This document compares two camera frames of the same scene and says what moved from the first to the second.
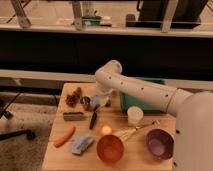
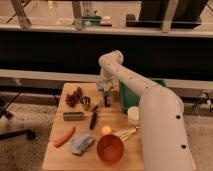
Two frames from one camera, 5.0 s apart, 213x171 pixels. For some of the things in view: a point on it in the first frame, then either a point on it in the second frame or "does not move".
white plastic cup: (134, 115) does not move
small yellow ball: (106, 130) does not move
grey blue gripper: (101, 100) -> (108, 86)
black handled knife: (94, 116) does not move
